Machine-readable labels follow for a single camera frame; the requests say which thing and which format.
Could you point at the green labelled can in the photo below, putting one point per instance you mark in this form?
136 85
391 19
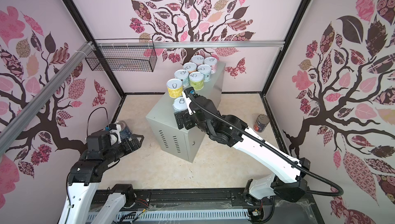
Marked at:
196 80

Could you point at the brown labelled can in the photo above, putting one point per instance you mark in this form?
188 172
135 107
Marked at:
261 122

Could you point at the white slotted cable duct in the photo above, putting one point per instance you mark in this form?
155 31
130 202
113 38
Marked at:
172 216

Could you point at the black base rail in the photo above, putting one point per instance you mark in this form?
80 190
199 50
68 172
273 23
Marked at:
232 198

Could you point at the aluminium rail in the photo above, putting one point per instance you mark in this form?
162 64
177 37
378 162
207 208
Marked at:
21 121
207 44

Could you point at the yellow labelled can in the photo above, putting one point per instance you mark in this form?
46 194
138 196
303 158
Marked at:
174 87

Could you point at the back aluminium rail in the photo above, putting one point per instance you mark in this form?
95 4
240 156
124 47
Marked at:
207 44

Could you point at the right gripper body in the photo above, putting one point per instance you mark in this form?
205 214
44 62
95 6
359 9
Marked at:
191 121

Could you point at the left aluminium rail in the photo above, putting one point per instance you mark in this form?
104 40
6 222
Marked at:
21 121

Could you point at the tall blue labelled can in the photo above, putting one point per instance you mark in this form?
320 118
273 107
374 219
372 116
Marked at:
125 132

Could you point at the small light blue can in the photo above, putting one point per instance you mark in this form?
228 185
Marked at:
183 75

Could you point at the pink white labelled can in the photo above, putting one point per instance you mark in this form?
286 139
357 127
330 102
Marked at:
212 62

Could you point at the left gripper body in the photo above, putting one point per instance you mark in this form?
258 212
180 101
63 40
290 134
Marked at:
125 148

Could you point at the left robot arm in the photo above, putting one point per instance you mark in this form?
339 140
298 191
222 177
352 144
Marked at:
104 151

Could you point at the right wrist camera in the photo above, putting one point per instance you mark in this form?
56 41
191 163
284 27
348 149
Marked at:
190 96

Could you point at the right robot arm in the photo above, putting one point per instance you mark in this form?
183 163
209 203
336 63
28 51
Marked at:
290 179

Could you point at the black right corner post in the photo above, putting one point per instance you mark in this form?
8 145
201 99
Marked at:
302 9

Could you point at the black wire mesh basket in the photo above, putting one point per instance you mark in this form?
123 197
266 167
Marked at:
127 55

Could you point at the grey teal can front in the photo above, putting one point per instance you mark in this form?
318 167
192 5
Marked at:
206 71

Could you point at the orange labelled can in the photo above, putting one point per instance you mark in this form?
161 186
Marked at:
190 67

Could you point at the black corner frame post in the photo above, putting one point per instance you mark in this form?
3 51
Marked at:
74 12

